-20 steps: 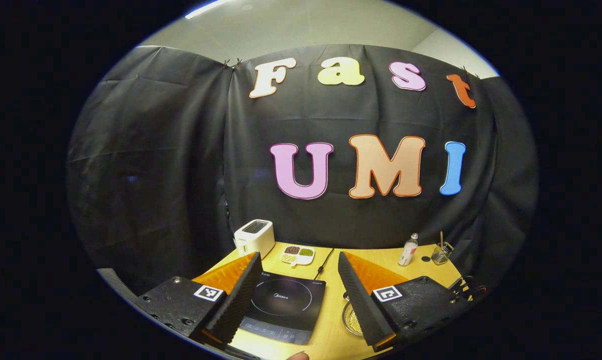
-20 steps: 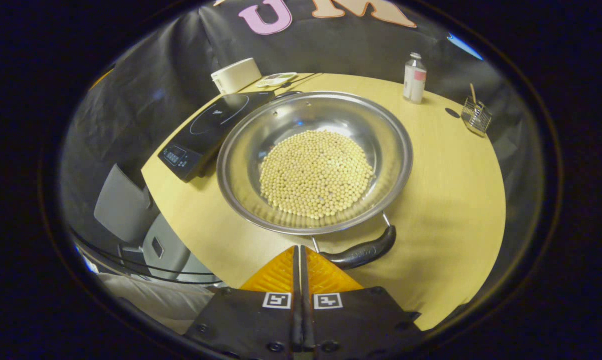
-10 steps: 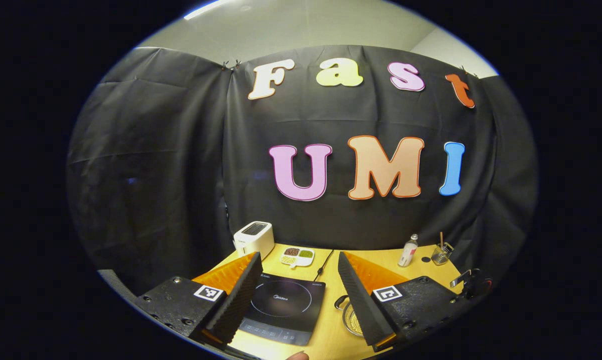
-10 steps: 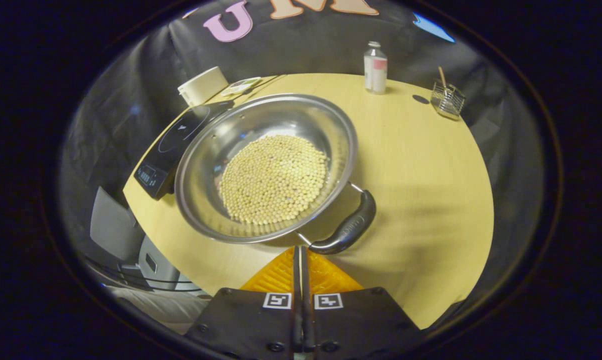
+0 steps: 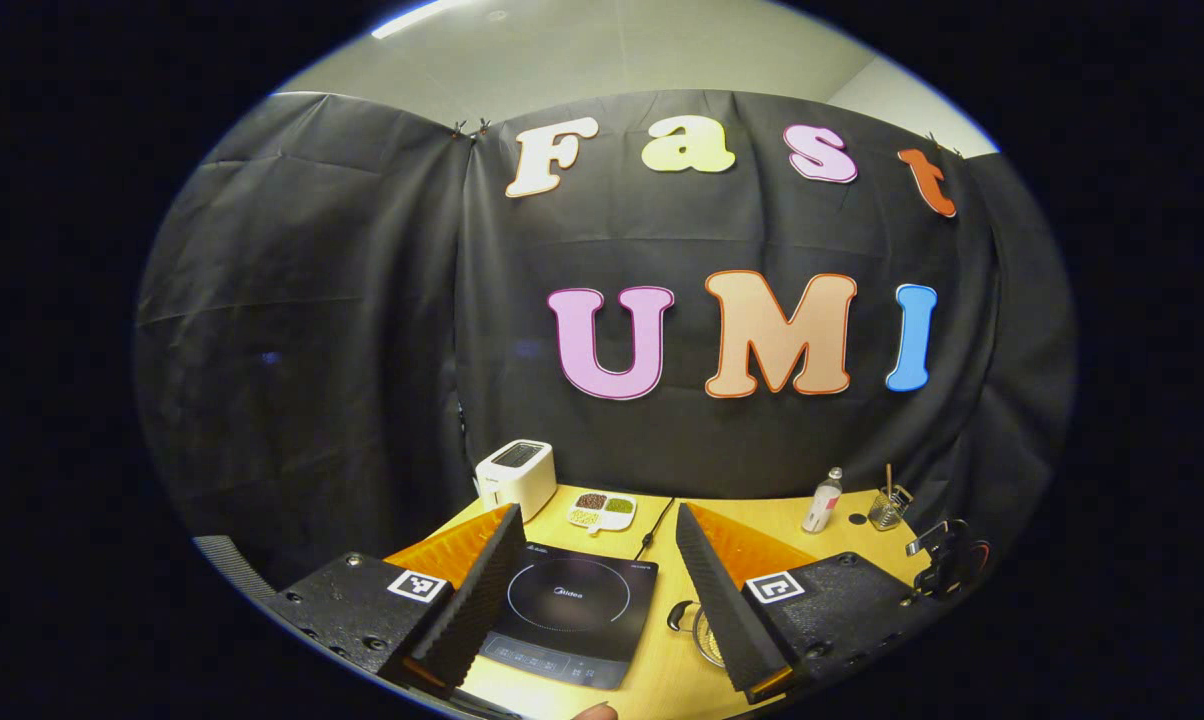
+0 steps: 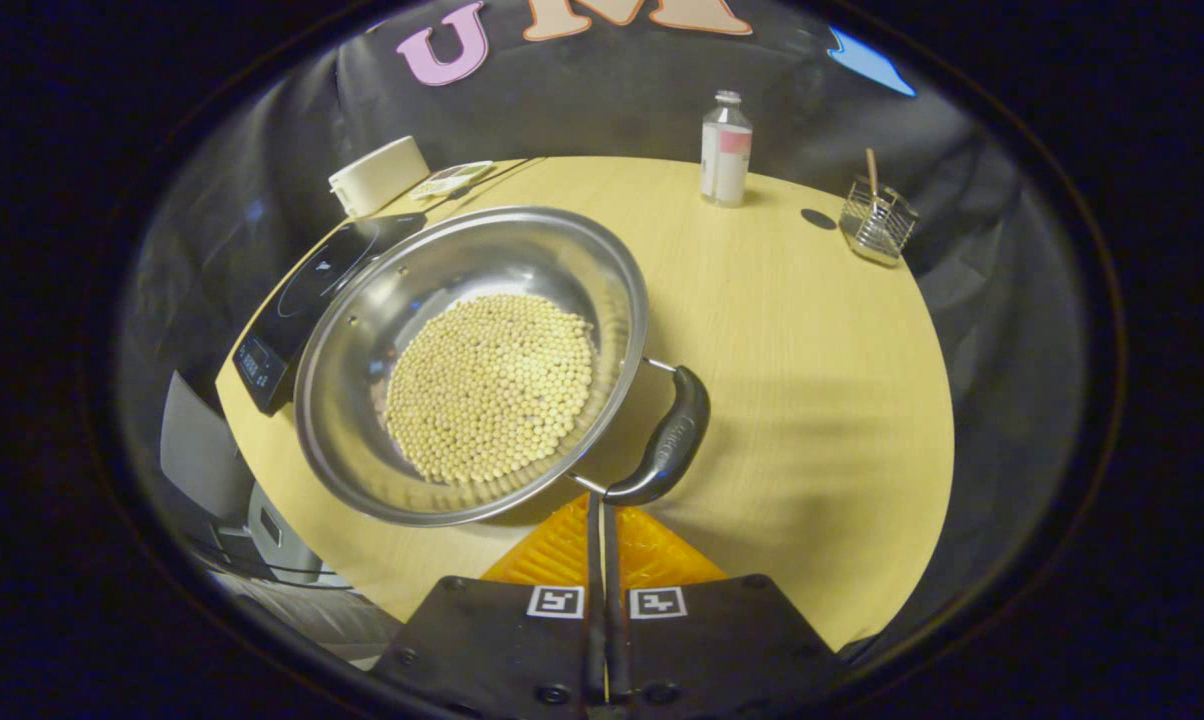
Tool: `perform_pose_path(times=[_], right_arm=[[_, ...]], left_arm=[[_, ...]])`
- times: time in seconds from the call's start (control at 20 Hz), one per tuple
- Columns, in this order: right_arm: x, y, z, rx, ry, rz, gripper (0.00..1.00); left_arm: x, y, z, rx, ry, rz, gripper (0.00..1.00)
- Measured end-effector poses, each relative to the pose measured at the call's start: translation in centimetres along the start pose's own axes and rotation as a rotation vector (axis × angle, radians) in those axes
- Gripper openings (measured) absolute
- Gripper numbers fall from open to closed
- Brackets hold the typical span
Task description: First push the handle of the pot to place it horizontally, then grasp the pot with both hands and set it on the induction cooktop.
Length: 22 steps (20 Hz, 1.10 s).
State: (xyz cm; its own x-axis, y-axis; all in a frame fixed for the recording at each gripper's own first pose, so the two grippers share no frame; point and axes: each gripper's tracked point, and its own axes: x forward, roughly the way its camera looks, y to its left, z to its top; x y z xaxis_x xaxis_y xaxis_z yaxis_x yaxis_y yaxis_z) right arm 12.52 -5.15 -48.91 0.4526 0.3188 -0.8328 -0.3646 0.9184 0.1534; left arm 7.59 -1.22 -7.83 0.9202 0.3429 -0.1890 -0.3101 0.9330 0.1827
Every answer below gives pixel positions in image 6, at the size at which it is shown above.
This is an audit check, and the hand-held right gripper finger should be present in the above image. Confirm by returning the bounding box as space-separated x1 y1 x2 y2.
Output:
372 492 605 713
602 500 848 713

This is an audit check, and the stainless steel pot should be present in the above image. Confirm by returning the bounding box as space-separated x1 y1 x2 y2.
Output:
293 205 713 528

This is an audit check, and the black induction cooktop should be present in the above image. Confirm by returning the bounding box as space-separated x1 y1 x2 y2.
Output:
232 212 428 416

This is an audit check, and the pile of soybeans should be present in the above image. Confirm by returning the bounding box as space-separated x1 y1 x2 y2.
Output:
382 293 600 487

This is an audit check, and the grey chair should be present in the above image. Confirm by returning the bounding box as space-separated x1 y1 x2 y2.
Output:
159 370 353 591

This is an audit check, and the white divided bean dish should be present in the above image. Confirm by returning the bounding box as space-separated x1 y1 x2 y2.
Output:
409 160 496 201

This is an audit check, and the clear bottle with pink label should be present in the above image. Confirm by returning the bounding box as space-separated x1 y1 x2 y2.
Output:
700 90 754 208

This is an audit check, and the white boxy kitchen appliance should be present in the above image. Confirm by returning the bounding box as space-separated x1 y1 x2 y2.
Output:
328 136 431 219

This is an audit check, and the black power cable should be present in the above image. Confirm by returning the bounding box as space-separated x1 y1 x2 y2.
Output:
432 156 550 207

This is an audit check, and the wire mesh holder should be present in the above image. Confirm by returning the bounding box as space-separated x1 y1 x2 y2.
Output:
839 176 920 267

